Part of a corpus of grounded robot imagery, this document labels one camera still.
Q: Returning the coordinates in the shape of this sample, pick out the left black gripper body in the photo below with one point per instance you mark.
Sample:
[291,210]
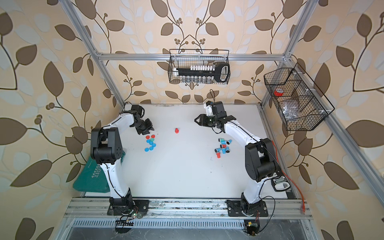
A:
[143,126]

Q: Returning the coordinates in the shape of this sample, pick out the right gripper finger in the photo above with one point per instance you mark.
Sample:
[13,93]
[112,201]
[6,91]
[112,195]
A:
[200,118]
[200,123]

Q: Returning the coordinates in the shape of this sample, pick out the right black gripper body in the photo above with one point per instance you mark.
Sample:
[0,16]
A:
[211,121]

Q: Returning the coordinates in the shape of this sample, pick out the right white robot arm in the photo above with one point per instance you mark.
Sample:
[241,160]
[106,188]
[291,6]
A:
[260,160]

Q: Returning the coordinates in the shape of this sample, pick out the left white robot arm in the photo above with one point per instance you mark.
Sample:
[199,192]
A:
[110,133]

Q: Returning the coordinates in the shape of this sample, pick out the blue stamp front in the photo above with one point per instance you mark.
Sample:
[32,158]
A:
[225,150]

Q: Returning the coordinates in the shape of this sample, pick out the black white tool in basket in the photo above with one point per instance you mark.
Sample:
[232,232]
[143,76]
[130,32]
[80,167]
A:
[218,72]

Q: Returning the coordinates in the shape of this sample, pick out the red tape roll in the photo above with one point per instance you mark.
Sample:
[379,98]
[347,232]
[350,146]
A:
[278,92]

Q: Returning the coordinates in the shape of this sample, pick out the green cloth bag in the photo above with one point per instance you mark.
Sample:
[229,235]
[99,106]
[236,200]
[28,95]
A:
[103,172]

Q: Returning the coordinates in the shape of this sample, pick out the clear plastic bag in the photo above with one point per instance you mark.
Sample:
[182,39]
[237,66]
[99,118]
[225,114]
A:
[291,109]

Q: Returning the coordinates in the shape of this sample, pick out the handheld label device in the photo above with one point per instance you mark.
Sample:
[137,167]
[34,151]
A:
[280,184]

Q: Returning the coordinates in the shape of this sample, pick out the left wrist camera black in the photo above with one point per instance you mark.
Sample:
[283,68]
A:
[139,109]

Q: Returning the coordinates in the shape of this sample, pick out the black wire basket back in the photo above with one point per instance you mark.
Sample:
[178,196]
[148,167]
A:
[191,57]

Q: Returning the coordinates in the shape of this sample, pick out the black wire basket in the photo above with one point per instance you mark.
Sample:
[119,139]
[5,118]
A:
[191,57]
[298,85]

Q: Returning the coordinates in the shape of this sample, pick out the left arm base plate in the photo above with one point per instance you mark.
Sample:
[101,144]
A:
[130,208]

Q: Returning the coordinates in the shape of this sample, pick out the black wire basket right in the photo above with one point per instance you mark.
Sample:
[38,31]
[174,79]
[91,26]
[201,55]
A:
[298,85]

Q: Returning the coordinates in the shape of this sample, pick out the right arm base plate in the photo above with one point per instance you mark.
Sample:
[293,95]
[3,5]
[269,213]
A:
[242,209]

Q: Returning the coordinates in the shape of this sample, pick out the aluminium rail front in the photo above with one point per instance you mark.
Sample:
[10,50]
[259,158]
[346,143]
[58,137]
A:
[280,209]

